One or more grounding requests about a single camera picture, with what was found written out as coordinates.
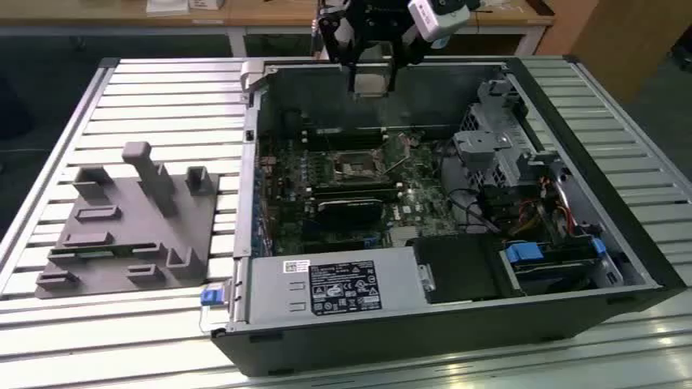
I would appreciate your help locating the black graphics card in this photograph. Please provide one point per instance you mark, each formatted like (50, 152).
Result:
(348, 210)

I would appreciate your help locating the green motherboard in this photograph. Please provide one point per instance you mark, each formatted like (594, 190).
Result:
(427, 202)

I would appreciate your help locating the grey power supply unit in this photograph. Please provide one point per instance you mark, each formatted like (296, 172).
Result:
(270, 283)

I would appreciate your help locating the grey parts rack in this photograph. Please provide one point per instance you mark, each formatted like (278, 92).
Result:
(135, 227)

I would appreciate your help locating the blue plastic latch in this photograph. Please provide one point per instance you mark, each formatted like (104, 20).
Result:
(598, 248)

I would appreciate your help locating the green RAM stick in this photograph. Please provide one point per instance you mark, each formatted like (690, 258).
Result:
(103, 253)

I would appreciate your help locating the black drive bay box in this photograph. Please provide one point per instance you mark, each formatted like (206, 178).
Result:
(459, 263)

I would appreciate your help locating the CPU socket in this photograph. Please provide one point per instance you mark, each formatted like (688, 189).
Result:
(356, 164)

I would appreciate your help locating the blue expansion slot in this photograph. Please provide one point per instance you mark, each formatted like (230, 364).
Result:
(372, 242)

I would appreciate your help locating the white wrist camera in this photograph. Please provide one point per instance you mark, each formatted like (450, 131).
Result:
(432, 18)

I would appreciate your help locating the black PC case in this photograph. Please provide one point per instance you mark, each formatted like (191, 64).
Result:
(379, 344)

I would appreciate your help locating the silver CPU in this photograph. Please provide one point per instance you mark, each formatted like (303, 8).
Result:
(374, 85)

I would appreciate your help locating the wooden desk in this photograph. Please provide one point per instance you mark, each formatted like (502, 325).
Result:
(243, 14)

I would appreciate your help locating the silver chipset heatsink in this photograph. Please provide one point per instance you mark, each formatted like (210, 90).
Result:
(406, 234)

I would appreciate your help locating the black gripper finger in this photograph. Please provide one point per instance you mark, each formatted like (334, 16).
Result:
(395, 79)
(352, 81)

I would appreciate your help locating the white cardboard box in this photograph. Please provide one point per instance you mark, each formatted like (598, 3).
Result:
(167, 7)
(207, 3)

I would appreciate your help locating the grey metal drive cage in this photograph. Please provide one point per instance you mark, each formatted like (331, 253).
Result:
(476, 146)

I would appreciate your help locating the hard disk in blue carrier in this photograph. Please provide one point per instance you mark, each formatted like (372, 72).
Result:
(523, 253)

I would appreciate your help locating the blue VGA plug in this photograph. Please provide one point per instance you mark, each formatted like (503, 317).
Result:
(214, 296)

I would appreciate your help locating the wooden cabinet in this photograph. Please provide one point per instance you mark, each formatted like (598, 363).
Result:
(611, 48)

